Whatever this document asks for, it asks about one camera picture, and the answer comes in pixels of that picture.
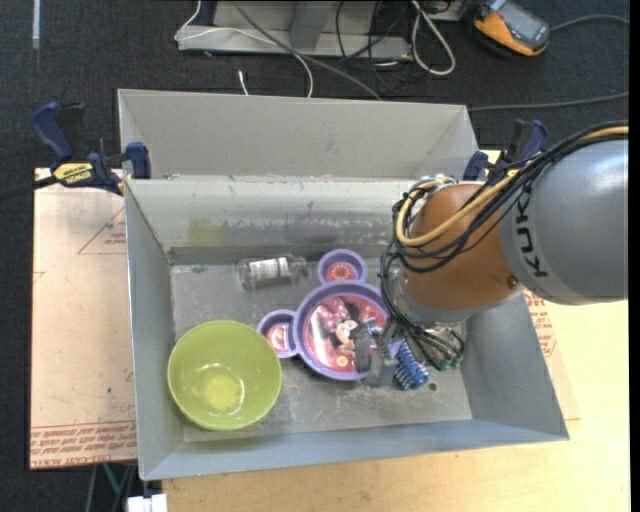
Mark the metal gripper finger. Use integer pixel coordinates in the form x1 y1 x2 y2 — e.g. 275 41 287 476
352 344 376 374
351 316 381 351

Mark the purple mouse-shaped plate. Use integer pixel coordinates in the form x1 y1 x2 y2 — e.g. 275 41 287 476
256 248 404 384

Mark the grey metal bin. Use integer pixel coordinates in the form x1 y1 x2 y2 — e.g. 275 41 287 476
117 88 570 481

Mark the clear glass bottle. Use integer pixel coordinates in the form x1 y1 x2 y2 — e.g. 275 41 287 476
235 253 309 291

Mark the green bowl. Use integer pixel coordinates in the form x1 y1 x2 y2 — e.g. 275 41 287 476
166 319 284 433

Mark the brown cardboard board red print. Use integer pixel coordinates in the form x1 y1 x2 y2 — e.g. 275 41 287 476
29 167 582 471

